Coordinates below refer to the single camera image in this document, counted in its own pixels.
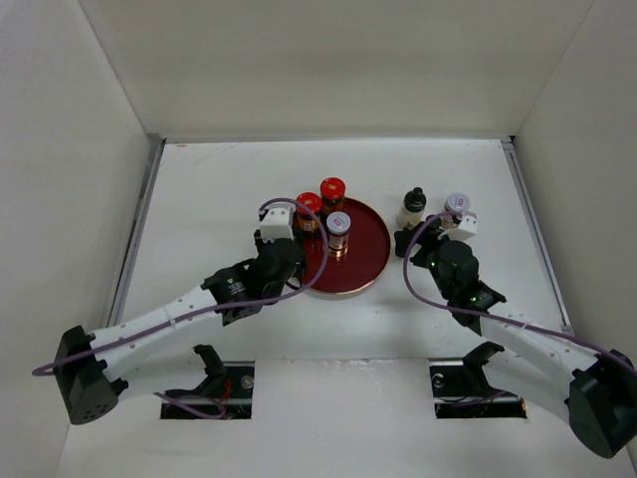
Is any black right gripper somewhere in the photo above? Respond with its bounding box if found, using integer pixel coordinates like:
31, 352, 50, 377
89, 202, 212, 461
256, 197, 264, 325
393, 221, 465, 300

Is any black pump white powder bottle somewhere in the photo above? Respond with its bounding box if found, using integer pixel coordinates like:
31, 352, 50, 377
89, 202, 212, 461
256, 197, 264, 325
396, 187, 427, 229

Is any red lid chili jar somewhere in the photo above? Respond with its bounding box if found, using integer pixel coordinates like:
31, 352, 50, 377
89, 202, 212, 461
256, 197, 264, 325
296, 191, 322, 234
319, 177, 346, 216

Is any white lid sauce jar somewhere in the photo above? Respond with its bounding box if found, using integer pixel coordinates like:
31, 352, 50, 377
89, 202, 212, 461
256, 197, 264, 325
325, 211, 351, 258
441, 192, 471, 229

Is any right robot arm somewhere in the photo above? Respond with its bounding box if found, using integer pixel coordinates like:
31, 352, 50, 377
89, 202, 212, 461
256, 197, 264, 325
394, 224, 636, 459

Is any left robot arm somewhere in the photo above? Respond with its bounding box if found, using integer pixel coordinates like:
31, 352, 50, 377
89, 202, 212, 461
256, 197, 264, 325
53, 231, 307, 425

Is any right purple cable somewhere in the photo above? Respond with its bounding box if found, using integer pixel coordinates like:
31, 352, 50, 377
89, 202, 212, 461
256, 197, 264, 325
402, 209, 637, 374

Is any purple cable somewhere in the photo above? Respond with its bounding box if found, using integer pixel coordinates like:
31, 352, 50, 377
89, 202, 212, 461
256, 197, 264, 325
402, 209, 637, 374
31, 197, 330, 417

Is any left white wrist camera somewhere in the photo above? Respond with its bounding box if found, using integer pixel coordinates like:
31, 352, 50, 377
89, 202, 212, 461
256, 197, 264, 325
259, 206, 294, 243

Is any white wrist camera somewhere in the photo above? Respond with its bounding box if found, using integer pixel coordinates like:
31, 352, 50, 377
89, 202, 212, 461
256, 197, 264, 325
441, 212, 478, 242
259, 206, 294, 243

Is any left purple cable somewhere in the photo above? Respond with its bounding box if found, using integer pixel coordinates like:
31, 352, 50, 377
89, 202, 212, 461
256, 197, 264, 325
31, 197, 330, 417

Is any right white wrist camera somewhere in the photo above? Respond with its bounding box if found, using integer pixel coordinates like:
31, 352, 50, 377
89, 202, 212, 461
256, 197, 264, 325
441, 212, 478, 242

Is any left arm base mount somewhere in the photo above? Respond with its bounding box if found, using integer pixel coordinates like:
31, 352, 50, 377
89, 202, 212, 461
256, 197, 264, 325
160, 345, 256, 420

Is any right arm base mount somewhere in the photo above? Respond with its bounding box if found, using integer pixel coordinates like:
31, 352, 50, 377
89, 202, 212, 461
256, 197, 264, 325
429, 342, 527, 419

